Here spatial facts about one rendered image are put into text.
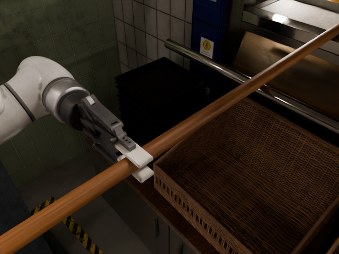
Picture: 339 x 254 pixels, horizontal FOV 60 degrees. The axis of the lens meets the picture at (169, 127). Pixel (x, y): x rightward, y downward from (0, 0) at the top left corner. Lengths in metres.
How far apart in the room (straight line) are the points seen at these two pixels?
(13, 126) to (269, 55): 0.90
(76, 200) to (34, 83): 0.31
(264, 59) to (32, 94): 0.85
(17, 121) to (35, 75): 0.11
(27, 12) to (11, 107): 1.04
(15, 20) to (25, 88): 1.00
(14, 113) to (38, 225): 0.30
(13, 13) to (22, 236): 1.32
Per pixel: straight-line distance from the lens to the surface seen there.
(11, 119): 0.69
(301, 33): 1.10
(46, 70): 0.70
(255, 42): 1.23
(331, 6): 1.32
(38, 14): 1.70
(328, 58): 1.09
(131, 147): 0.50
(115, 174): 0.49
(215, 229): 1.03
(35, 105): 0.70
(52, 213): 0.47
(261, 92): 0.76
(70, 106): 0.61
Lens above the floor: 1.58
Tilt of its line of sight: 42 degrees down
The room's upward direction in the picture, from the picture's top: straight up
